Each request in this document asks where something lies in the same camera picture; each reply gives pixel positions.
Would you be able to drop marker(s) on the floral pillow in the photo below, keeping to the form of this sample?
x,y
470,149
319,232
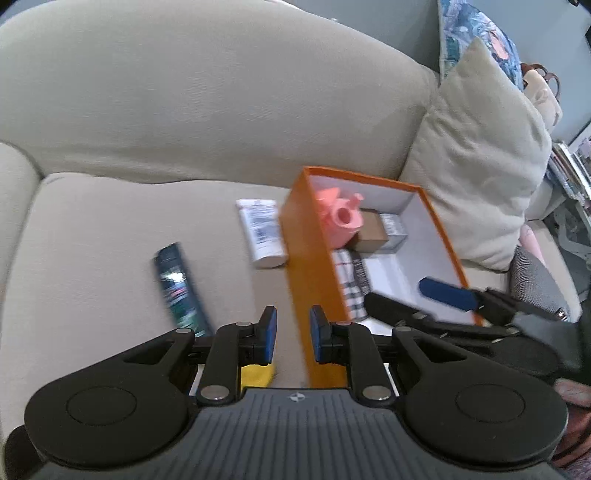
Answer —
x,y
466,23

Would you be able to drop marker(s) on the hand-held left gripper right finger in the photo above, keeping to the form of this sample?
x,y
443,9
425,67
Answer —
x,y
317,336

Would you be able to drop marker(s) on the pink plastic toy figure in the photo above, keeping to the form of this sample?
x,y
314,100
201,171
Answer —
x,y
328,196

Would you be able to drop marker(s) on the yellow object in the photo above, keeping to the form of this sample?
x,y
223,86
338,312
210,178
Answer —
x,y
256,374

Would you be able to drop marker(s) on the grey striped cloth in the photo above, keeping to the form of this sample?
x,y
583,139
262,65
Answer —
x,y
531,277

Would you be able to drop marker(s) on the stack of books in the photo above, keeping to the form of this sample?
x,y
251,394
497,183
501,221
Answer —
x,y
572,170

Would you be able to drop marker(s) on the orange cardboard box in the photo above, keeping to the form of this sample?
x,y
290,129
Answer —
x,y
304,258

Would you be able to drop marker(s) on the silver box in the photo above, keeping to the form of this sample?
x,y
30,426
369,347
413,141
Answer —
x,y
395,235

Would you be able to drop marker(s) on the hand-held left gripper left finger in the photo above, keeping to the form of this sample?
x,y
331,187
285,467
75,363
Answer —
x,y
268,336

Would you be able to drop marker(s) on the dark green box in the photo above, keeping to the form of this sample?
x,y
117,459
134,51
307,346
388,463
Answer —
x,y
178,286

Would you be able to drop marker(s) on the pink plastic cup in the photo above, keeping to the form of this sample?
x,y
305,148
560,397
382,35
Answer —
x,y
339,230

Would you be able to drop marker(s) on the beige bag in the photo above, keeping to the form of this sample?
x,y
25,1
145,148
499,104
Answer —
x,y
540,97

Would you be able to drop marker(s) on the beige sofa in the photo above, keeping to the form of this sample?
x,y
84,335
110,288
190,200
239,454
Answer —
x,y
184,92

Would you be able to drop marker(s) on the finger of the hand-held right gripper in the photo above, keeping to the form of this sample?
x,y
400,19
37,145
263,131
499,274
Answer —
x,y
445,290
397,311

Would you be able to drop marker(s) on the red patterned cloth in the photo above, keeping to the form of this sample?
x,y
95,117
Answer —
x,y
575,415

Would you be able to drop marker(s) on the beige cushion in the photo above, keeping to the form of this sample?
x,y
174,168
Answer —
x,y
475,161

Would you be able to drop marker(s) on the pink cloth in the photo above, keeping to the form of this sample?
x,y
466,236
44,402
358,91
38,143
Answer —
x,y
531,240

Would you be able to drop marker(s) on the white tube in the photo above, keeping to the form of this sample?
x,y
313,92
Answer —
x,y
261,230

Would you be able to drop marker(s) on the brown cardboard box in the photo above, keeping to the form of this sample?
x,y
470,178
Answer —
x,y
371,230

